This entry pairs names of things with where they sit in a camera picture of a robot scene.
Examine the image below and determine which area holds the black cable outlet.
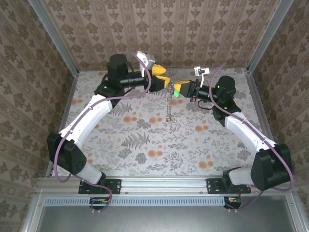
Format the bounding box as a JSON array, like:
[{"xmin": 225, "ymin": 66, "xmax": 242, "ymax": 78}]
[
  {"xmin": 89, "ymin": 197, "xmax": 110, "ymax": 210},
  {"xmin": 223, "ymin": 196, "xmax": 242, "ymax": 210}
]

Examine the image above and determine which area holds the aluminium frame post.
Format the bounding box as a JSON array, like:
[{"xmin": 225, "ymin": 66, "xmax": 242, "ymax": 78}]
[
  {"xmin": 247, "ymin": 0, "xmax": 294, "ymax": 73},
  {"xmin": 28, "ymin": 0, "xmax": 80, "ymax": 75}
]

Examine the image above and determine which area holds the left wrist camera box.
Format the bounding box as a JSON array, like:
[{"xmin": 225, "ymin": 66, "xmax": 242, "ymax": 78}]
[{"xmin": 135, "ymin": 50, "xmax": 155, "ymax": 75}]

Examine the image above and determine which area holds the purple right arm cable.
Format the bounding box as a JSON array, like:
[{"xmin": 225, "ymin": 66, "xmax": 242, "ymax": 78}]
[{"xmin": 209, "ymin": 62, "xmax": 295, "ymax": 211}]

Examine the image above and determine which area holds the grey slotted cable duct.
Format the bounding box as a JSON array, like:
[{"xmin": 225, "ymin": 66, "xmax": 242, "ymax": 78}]
[{"xmin": 44, "ymin": 196, "xmax": 229, "ymax": 207}]

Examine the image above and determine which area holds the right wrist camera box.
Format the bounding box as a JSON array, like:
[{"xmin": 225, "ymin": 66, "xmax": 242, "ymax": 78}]
[{"xmin": 194, "ymin": 66, "xmax": 211, "ymax": 87}]

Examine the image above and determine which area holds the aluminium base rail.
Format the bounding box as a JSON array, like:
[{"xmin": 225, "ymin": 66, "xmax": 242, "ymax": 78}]
[{"xmin": 36, "ymin": 175, "xmax": 295, "ymax": 195}]

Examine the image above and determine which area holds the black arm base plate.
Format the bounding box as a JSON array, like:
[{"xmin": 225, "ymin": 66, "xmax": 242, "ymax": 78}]
[
  {"xmin": 206, "ymin": 178, "xmax": 252, "ymax": 195},
  {"xmin": 78, "ymin": 178, "xmax": 121, "ymax": 195}
]

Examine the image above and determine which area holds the grey metal sheet panel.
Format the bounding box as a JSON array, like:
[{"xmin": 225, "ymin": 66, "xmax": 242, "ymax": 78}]
[{"xmin": 36, "ymin": 204, "xmax": 299, "ymax": 232}]

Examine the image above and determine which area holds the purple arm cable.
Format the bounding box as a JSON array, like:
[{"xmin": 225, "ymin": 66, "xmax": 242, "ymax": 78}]
[
  {"xmin": 53, "ymin": 51, "xmax": 152, "ymax": 213},
  {"xmin": 209, "ymin": 62, "xmax": 295, "ymax": 211}
]

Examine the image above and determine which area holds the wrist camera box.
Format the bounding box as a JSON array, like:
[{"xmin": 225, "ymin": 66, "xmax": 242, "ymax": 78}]
[
  {"xmin": 194, "ymin": 66, "xmax": 211, "ymax": 87},
  {"xmin": 135, "ymin": 50, "xmax": 155, "ymax": 75}
]

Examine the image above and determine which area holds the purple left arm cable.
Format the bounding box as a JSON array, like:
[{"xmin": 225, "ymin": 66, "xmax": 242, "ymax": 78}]
[{"xmin": 53, "ymin": 51, "xmax": 152, "ymax": 213}]

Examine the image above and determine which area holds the thin black right gripper cable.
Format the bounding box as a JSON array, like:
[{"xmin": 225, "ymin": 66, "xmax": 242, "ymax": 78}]
[{"xmin": 197, "ymin": 99, "xmax": 211, "ymax": 110}]

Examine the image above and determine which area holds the aluminium table side rail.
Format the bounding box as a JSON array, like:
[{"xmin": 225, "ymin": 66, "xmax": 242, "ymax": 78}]
[
  {"xmin": 45, "ymin": 71, "xmax": 79, "ymax": 177},
  {"xmin": 244, "ymin": 69, "xmax": 286, "ymax": 176}
]

